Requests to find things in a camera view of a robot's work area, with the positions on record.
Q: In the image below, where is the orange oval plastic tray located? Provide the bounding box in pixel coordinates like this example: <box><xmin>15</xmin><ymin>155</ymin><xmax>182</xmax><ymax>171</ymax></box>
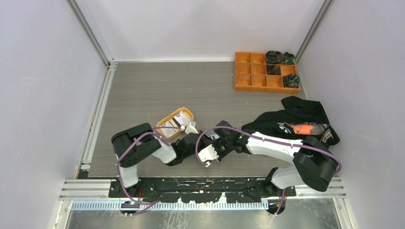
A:
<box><xmin>156</xmin><ymin>107</ymin><xmax>194</xmax><ymax>140</ymax></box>

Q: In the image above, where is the blue leather card holder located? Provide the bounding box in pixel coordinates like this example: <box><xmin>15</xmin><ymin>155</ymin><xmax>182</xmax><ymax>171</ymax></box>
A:
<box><xmin>208</xmin><ymin>134</ymin><xmax>220</xmax><ymax>140</ymax></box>

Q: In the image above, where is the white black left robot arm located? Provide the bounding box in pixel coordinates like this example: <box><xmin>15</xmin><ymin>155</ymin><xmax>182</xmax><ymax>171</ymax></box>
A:
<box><xmin>111</xmin><ymin>123</ymin><xmax>202</xmax><ymax>197</ymax></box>

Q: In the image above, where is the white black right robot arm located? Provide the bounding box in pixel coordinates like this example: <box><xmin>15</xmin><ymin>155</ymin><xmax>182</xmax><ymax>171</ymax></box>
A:
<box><xmin>198</xmin><ymin>121</ymin><xmax>340</xmax><ymax>196</ymax></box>

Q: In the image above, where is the silver vip card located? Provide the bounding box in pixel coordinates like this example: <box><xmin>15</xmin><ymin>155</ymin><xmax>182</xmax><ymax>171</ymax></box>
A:
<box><xmin>173</xmin><ymin>111</ymin><xmax>192</xmax><ymax>126</ymax></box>
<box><xmin>160</xmin><ymin>123</ymin><xmax>177</xmax><ymax>138</ymax></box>

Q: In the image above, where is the black t-shirt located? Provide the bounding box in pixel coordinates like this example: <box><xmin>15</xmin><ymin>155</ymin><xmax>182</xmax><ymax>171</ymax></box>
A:
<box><xmin>241</xmin><ymin>96</ymin><xmax>340</xmax><ymax>148</ymax></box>

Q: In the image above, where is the orange compartment organizer box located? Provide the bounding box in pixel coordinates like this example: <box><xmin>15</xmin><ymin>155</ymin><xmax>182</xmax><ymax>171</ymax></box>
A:
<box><xmin>234</xmin><ymin>52</ymin><xmax>301</xmax><ymax>94</ymax></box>

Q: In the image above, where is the black sock in compartment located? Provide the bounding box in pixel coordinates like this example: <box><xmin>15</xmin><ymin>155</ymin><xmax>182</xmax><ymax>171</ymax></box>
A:
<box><xmin>266</xmin><ymin>64</ymin><xmax>281</xmax><ymax>75</ymax></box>

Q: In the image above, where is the green black rolled sock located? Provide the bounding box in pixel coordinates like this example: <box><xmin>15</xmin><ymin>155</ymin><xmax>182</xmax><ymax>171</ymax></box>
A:
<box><xmin>282</xmin><ymin>73</ymin><xmax>300</xmax><ymax>88</ymax></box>

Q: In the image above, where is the dark rolled sock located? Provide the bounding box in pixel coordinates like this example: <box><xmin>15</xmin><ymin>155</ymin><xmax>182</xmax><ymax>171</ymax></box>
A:
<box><xmin>265</xmin><ymin>51</ymin><xmax>285</xmax><ymax>64</ymax></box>

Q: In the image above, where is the green patterned rolled sock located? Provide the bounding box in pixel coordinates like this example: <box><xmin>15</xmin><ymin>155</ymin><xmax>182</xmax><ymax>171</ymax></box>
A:
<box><xmin>282</xmin><ymin>52</ymin><xmax>296</xmax><ymax>65</ymax></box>

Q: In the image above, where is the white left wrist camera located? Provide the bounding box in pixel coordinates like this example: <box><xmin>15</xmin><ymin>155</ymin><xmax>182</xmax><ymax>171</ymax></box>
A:
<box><xmin>180</xmin><ymin>121</ymin><xmax>199</xmax><ymax>134</ymax></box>

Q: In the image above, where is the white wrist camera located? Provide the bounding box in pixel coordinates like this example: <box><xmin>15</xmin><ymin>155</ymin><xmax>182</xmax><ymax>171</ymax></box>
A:
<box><xmin>197</xmin><ymin>145</ymin><xmax>219</xmax><ymax>167</ymax></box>
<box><xmin>180</xmin><ymin>121</ymin><xmax>199</xmax><ymax>134</ymax></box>

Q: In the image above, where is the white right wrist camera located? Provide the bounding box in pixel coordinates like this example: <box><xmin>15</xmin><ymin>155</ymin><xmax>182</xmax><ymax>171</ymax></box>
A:
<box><xmin>197</xmin><ymin>145</ymin><xmax>219</xmax><ymax>167</ymax></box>

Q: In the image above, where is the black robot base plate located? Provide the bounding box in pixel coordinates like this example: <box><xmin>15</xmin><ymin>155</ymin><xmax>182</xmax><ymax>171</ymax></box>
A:
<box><xmin>126</xmin><ymin>177</ymin><xmax>282</xmax><ymax>203</ymax></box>

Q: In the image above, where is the aluminium frame rail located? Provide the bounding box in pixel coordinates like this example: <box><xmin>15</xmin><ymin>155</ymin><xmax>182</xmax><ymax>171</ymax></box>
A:
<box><xmin>58</xmin><ymin>177</ymin><xmax>347</xmax><ymax>211</ymax></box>

